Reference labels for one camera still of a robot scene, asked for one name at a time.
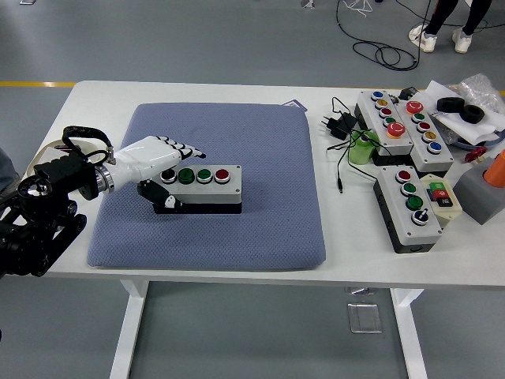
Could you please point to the person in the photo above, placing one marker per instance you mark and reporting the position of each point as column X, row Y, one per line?
column 438, row 16

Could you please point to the grey four-button control box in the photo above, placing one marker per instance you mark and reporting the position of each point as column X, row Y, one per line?
column 414, row 237
column 221, row 193

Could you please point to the white paper sheet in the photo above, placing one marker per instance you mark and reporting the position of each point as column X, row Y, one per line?
column 473, row 132

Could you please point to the white plastic dish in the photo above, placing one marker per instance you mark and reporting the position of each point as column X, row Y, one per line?
column 88, row 147

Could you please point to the black power adapter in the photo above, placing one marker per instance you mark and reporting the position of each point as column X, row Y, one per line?
column 339, row 125

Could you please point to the purple-edged card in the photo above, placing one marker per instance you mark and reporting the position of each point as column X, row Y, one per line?
column 296, row 104

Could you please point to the cream three-button switch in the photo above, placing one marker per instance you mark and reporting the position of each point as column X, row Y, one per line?
column 450, row 213

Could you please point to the grey five-button control box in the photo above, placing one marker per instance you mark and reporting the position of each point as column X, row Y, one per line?
column 371, row 110
column 432, row 162

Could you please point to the clear floor plate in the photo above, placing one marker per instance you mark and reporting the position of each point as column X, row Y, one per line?
column 365, row 317

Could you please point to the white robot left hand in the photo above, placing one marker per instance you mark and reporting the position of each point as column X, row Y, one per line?
column 150, row 156

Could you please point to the green plastic cup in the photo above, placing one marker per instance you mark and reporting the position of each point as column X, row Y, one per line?
column 361, row 154

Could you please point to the white floor object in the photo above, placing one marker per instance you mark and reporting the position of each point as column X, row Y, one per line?
column 307, row 3

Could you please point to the orange cylinder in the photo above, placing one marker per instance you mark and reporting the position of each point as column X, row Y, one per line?
column 497, row 173

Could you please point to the grey block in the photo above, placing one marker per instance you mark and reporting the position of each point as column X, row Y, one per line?
column 477, row 197

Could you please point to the clear bubble wrap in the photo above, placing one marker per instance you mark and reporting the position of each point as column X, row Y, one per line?
column 479, row 88

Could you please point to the blue-grey fabric mat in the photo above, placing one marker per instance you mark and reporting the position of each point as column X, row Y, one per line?
column 236, row 237

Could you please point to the white table leg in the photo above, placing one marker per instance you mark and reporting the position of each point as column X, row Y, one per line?
column 410, row 343
column 130, row 335

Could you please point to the red valve knob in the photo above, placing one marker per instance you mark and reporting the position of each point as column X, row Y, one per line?
column 475, row 154

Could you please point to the small black device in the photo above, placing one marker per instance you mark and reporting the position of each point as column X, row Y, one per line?
column 406, row 94

